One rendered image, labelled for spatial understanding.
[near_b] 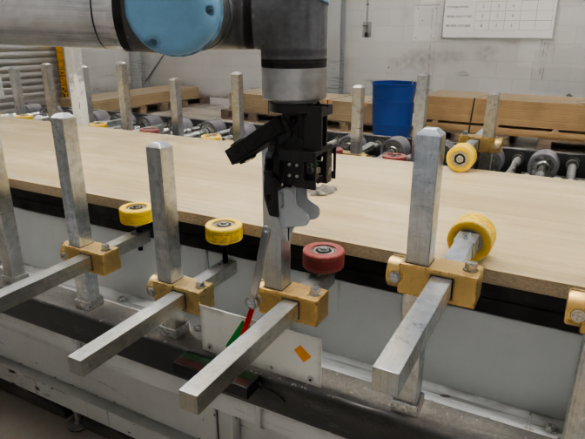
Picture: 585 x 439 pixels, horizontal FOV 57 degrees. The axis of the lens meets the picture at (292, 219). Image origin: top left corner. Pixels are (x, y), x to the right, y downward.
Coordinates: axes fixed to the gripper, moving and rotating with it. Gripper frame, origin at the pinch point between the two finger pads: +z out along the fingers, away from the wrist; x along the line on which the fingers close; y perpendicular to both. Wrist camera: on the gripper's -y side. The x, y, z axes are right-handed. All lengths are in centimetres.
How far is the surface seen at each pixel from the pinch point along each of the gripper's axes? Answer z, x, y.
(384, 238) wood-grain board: 10.7, 31.0, 6.4
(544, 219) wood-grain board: 11, 58, 34
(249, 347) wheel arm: 14.7, -10.4, 0.0
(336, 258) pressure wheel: 10.4, 16.7, 2.0
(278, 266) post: 9.0, 6.0, -4.3
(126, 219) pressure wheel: 12, 17, -51
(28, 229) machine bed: 27, 28, -103
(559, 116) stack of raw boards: 60, 590, 19
